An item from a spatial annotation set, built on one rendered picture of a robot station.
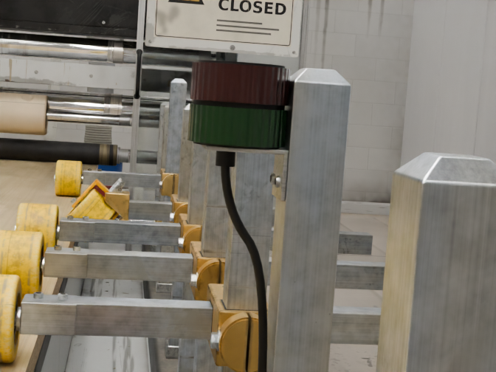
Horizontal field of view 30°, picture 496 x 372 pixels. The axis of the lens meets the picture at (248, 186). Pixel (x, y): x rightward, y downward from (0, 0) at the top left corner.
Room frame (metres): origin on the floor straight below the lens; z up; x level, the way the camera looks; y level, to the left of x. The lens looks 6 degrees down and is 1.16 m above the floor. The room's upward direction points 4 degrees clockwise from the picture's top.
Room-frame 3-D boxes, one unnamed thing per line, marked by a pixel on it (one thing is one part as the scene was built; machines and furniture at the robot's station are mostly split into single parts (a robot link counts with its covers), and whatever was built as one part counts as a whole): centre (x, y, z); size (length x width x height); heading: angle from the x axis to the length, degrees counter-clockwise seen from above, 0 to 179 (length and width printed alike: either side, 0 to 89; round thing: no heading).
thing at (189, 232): (1.34, 0.07, 0.95); 0.13 x 0.06 x 0.05; 8
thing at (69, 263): (1.11, 0.02, 0.95); 0.50 x 0.04 x 0.04; 98
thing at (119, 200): (1.58, 0.25, 0.95); 0.10 x 0.04 x 0.10; 98
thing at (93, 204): (1.58, 0.27, 0.93); 0.09 x 0.08 x 0.09; 98
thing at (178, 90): (2.06, 0.17, 0.94); 0.03 x 0.03 x 0.48; 8
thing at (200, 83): (0.57, 0.01, 1.17); 0.06 x 0.06 x 0.02
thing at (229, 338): (0.84, 0.00, 0.95); 0.13 x 0.06 x 0.05; 8
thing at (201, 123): (0.57, 0.01, 1.14); 0.06 x 0.06 x 0.02
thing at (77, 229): (1.36, 0.06, 0.95); 0.50 x 0.04 x 0.04; 98
